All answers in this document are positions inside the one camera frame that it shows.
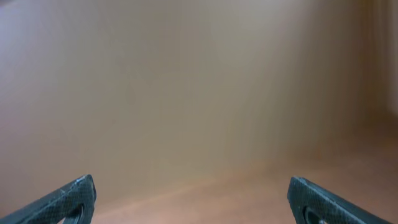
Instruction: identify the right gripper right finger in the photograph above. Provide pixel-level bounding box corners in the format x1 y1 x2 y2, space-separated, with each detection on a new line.
287 176 389 224

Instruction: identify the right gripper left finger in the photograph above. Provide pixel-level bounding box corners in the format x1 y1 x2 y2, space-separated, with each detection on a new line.
1 174 96 224

